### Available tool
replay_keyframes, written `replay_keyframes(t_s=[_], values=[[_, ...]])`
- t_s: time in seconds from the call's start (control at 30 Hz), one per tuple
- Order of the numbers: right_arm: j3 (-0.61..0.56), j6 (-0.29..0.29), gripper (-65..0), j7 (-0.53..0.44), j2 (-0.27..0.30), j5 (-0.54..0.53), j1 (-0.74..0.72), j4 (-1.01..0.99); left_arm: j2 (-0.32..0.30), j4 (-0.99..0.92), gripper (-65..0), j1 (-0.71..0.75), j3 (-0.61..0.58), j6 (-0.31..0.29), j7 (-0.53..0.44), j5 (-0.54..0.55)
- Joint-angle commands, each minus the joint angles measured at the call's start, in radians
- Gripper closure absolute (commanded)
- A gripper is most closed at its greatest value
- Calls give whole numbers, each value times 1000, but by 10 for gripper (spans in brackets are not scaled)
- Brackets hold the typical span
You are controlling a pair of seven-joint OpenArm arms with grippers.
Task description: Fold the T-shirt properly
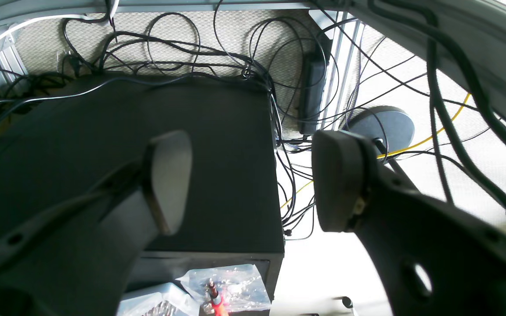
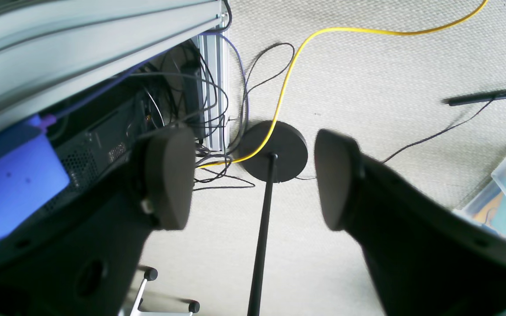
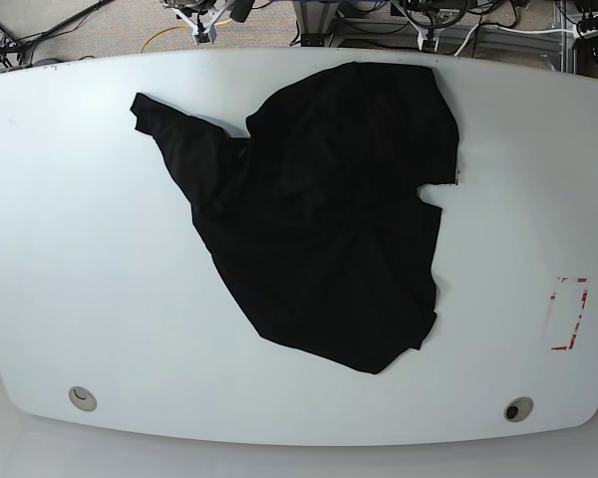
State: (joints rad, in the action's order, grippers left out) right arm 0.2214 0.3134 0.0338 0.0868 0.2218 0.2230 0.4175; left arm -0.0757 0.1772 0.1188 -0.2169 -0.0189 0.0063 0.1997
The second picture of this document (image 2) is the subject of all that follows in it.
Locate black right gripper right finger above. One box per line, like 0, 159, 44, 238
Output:
314, 129, 506, 316

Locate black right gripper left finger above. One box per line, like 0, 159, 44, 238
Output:
0, 128, 195, 316

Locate white stand feet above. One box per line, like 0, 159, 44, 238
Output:
118, 265, 201, 316

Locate blue box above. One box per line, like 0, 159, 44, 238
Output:
0, 115, 70, 239

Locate black computer case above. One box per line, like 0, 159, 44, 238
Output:
40, 86, 163, 213

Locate black stand pole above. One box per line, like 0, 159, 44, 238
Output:
247, 154, 278, 316

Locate black round stand base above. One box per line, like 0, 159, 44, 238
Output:
238, 120, 308, 183

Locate black rod on floor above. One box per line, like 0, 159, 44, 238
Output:
443, 90, 506, 107

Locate yellow cable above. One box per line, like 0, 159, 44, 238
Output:
198, 0, 488, 169

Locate thin black floor cable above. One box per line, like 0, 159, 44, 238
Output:
297, 77, 506, 181

